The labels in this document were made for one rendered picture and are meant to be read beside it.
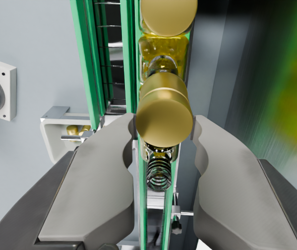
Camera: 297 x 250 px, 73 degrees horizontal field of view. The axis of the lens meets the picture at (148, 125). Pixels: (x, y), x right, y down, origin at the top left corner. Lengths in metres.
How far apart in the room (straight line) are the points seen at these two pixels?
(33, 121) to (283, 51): 0.70
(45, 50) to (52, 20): 0.08
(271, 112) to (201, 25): 0.36
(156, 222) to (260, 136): 0.59
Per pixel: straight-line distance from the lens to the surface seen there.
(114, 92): 0.47
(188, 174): 0.79
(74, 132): 0.66
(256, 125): 0.28
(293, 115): 0.22
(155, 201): 0.69
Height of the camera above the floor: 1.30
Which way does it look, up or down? 58 degrees down
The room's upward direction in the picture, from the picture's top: 174 degrees counter-clockwise
